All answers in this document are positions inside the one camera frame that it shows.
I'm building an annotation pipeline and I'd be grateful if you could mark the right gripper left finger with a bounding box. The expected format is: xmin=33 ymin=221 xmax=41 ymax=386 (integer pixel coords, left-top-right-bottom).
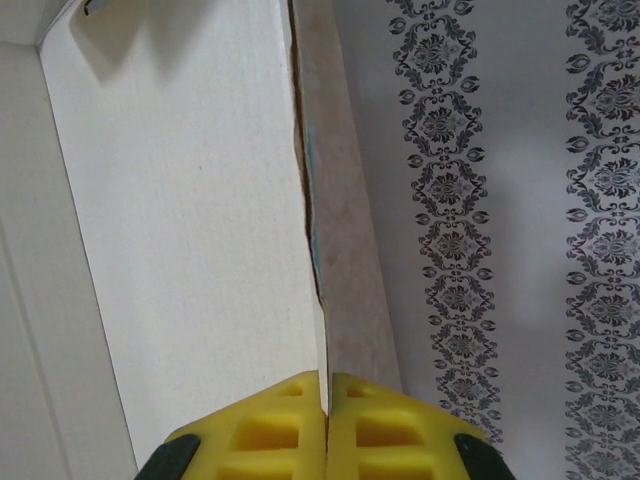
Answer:
xmin=137 ymin=369 xmax=329 ymax=480

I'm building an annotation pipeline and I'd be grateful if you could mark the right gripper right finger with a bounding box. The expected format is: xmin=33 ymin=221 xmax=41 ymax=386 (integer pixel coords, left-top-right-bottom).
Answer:
xmin=327 ymin=372 xmax=511 ymax=480

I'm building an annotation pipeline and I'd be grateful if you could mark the teal and white paper box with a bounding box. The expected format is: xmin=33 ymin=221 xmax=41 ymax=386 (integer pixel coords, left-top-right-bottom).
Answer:
xmin=0 ymin=0 xmax=334 ymax=480

